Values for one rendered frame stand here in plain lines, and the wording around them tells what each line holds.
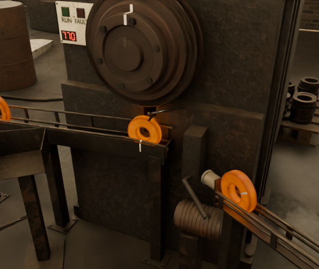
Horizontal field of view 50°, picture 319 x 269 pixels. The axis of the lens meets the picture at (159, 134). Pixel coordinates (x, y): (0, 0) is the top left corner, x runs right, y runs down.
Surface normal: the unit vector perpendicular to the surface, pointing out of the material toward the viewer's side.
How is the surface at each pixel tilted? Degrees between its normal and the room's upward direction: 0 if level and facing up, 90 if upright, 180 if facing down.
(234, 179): 90
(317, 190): 0
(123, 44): 90
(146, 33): 90
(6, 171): 5
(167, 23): 54
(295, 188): 0
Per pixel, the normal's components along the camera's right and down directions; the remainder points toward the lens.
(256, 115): 0.00, -0.87
